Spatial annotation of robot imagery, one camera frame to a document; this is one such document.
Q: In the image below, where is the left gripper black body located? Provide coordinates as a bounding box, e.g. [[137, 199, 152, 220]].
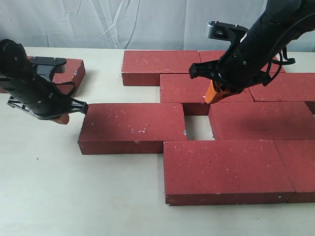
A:
[[0, 72, 71, 120]]

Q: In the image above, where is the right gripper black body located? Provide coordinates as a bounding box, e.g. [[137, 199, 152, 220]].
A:
[[211, 12, 296, 95]]

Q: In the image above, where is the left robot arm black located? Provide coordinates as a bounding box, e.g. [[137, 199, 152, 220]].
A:
[[0, 39, 89, 124]]

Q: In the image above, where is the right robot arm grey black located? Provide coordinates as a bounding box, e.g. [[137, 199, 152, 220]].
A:
[[189, 0, 315, 104]]

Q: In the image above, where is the back row right brick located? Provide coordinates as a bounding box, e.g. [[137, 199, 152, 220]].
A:
[[199, 50, 279, 73]]

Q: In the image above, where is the second row right brick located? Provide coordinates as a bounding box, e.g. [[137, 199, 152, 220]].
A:
[[250, 73, 315, 113]]

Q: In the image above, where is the third row red brick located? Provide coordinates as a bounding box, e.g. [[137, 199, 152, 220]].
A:
[[209, 102, 315, 140]]

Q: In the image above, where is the back row left brick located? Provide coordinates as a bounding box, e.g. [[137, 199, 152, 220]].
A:
[[121, 50, 200, 86]]

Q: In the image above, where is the white fabric backdrop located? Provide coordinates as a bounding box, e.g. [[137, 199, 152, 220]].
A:
[[0, 0, 315, 53]]

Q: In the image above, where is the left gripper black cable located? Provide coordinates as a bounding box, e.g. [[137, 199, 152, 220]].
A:
[[53, 82, 76, 99]]

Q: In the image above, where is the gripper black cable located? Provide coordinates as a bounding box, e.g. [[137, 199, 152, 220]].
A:
[[258, 9, 315, 87], [53, 82, 76, 99]]

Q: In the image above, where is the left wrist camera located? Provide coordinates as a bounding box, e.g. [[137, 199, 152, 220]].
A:
[[29, 56, 66, 82]]

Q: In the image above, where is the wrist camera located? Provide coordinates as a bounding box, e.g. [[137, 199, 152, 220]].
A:
[[207, 21, 248, 42], [29, 56, 66, 82]]

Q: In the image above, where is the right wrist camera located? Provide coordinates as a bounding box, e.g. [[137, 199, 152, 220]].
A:
[[207, 21, 248, 42]]

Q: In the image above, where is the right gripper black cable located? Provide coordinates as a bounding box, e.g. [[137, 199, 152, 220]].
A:
[[258, 9, 315, 87]]

